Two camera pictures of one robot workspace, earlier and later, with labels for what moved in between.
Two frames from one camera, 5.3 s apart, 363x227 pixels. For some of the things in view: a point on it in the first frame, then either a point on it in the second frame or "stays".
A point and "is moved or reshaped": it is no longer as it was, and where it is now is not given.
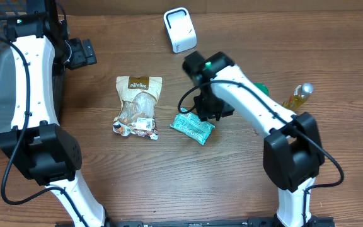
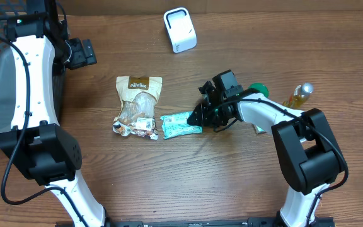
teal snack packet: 190,125 is moved or reshaped
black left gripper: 82,58 stays
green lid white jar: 263,87 stays
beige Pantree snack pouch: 138,95 stays
